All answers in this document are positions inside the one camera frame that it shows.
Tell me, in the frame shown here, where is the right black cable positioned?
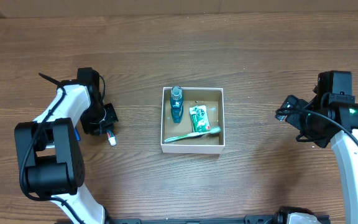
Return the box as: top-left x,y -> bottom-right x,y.
275,91 -> 358,184

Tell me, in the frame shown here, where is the black cable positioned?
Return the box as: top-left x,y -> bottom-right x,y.
19,72 -> 107,224
275,91 -> 358,184

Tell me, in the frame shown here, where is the green white toothbrush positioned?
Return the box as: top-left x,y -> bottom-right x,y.
164,126 -> 221,143

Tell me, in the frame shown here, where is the green white soap packet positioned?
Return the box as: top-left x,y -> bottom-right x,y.
189,105 -> 211,133

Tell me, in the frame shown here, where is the teal toothpaste tube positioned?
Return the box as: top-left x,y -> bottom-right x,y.
106,130 -> 116,146

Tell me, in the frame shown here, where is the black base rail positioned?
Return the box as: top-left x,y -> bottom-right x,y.
108,215 -> 274,224

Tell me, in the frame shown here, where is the blue disposable razor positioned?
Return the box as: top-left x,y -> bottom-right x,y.
74,128 -> 81,141

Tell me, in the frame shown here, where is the white cardboard box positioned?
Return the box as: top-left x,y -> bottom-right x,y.
160,87 -> 226,154

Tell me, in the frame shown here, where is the blue mouthwash bottle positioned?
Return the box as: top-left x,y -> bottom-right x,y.
170,86 -> 184,123

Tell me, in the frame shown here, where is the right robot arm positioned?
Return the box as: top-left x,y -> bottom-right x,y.
275,70 -> 358,223

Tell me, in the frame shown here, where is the left black cable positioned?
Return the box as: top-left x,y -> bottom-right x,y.
19,72 -> 107,224

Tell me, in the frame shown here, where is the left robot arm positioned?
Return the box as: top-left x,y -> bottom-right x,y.
14,67 -> 118,223

